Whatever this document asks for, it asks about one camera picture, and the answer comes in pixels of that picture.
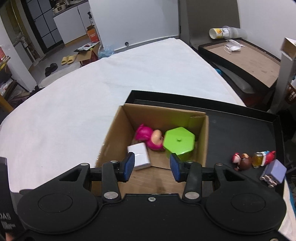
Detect white power adapter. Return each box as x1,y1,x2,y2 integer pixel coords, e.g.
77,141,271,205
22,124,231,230
127,143,151,170

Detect green hexagonal box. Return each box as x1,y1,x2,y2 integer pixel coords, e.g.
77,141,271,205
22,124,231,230
163,127,195,162

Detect pink toy figure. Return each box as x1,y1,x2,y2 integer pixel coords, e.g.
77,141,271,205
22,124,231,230
134,124,165,151

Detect brown-haired small figurine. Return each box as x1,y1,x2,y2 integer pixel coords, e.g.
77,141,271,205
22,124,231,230
231,153,252,171

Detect brown cardboard box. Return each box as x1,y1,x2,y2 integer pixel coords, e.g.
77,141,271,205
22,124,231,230
96,104,209,195

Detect red and blue small figurine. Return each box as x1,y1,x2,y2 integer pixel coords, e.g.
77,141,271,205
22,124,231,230
251,151,276,168

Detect lavender cube toy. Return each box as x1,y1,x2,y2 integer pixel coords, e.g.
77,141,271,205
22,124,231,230
259,159,287,188

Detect black tray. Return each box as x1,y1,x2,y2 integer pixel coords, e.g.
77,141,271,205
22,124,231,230
124,90,287,197

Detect white tablecloth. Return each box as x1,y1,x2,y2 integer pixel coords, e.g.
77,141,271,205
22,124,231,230
1,38,295,240

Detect open cardboard box on floor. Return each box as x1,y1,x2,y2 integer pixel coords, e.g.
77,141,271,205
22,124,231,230
76,42,100,67

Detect yellow slippers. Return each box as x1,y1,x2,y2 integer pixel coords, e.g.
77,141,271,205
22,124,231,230
61,55,77,66

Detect black slippers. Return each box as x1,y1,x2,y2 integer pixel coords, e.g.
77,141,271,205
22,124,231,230
45,63,58,77

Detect black framed brown board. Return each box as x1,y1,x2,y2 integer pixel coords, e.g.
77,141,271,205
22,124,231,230
198,39,280,92

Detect white face mask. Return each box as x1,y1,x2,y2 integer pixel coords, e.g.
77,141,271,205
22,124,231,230
224,40,245,54

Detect grey chair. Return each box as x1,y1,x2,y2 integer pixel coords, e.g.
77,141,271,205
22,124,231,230
178,0,240,47

